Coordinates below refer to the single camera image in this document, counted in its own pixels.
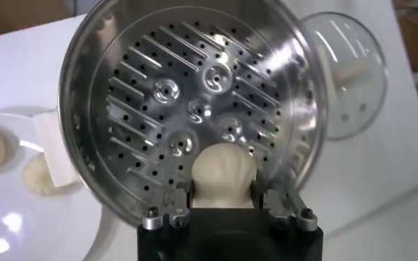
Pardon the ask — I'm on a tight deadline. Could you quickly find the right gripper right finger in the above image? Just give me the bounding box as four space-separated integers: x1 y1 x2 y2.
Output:
251 179 319 232

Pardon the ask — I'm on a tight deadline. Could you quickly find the white oval plate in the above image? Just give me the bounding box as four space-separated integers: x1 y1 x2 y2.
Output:
0 112 103 261

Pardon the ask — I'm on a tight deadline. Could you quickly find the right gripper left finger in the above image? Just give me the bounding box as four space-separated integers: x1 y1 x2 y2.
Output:
141 179 195 231

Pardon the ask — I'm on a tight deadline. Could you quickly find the perforated steel steamer basket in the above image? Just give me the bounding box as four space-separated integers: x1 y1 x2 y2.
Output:
33 0 329 228

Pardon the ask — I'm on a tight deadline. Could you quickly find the round glass pot lid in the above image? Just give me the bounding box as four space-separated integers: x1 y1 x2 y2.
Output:
299 11 389 141

